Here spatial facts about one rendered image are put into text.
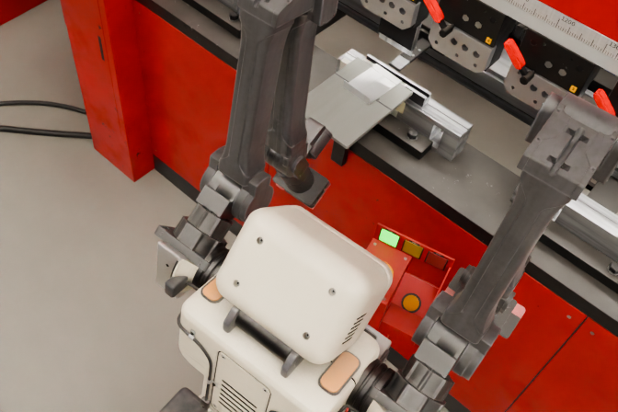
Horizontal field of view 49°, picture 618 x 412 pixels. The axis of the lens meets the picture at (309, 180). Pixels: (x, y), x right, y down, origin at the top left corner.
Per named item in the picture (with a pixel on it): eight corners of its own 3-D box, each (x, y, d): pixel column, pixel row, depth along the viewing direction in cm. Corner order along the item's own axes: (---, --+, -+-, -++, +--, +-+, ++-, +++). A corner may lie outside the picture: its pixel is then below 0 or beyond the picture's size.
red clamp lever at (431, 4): (425, -5, 143) (447, 36, 145) (436, -13, 145) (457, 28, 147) (419, -2, 144) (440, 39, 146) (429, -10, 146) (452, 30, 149)
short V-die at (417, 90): (360, 67, 179) (361, 59, 177) (367, 62, 181) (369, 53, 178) (422, 107, 172) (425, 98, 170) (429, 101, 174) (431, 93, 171)
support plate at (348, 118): (289, 108, 164) (289, 106, 164) (357, 59, 178) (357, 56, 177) (347, 149, 158) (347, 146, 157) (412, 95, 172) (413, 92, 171)
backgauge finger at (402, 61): (374, 60, 179) (378, 45, 175) (430, 18, 193) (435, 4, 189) (411, 83, 175) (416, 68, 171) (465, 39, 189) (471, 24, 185)
